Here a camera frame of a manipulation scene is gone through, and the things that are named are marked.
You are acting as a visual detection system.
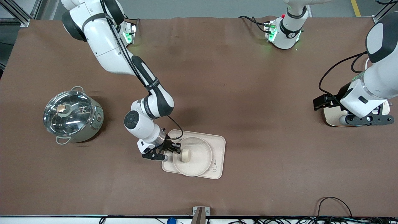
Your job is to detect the white round plate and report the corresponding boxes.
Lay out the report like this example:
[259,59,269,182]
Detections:
[172,137,213,177]

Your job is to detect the black cable bundle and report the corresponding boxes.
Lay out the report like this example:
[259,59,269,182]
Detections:
[218,216,398,224]

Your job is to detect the aluminium frame profile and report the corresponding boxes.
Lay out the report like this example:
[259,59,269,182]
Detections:
[0,0,42,28]

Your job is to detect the cream two-slot toaster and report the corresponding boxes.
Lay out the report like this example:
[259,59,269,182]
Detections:
[323,100,391,127]

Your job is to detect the black looped cable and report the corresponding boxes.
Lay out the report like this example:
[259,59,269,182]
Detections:
[317,197,353,218]

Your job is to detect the grey metal camera bracket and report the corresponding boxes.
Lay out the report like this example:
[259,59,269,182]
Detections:
[190,206,211,224]

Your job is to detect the black left base cable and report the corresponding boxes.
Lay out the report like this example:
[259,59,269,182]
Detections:
[238,16,271,33]

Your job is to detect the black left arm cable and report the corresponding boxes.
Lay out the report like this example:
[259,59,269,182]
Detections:
[319,51,369,103]

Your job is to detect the steel pot with glass lid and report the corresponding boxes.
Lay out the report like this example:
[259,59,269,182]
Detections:
[43,86,104,145]

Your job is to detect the cream rectangular tray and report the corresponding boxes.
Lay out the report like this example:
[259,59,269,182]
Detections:
[161,129,226,180]

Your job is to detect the glass pot lid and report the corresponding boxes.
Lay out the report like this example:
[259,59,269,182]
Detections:
[43,90,95,137]

